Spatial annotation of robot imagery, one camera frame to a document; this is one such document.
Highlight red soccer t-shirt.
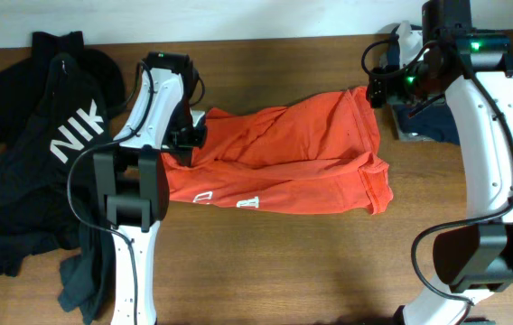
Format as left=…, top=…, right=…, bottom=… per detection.
left=163, top=87, right=394, bottom=215

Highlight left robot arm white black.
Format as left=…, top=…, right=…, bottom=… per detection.
left=93, top=52, right=207, bottom=324

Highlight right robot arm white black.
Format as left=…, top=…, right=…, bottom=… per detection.
left=367, top=1, right=513, bottom=325

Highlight folded navy blue shirt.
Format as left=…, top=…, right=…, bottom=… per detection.
left=387, top=43, right=460, bottom=145

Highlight black Nike t-shirt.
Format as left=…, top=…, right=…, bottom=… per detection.
left=0, top=50, right=126, bottom=324

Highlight black mesh garment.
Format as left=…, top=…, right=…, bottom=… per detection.
left=0, top=32, right=126, bottom=145

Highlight left black cable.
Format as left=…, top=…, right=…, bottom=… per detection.
left=66, top=60, right=207, bottom=325

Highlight black cable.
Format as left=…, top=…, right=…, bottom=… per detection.
left=359, top=26, right=513, bottom=317
left=66, top=60, right=207, bottom=325

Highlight right black cable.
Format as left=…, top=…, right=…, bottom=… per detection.
left=359, top=26, right=513, bottom=317

